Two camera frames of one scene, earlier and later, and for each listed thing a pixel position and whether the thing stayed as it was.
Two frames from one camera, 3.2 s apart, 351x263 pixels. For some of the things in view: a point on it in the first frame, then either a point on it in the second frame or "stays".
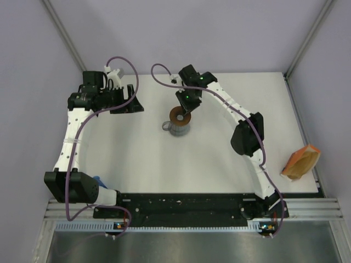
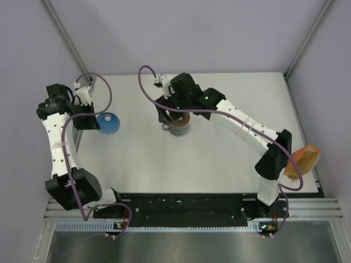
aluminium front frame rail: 319,208 stays
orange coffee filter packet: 299,162 stays
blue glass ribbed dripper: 100,183 to 108,123
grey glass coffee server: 176,130 stays
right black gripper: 187,108 to 163,116
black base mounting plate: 194,206 stays
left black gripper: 132,106 to 90,124
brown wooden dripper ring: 176,111 stays
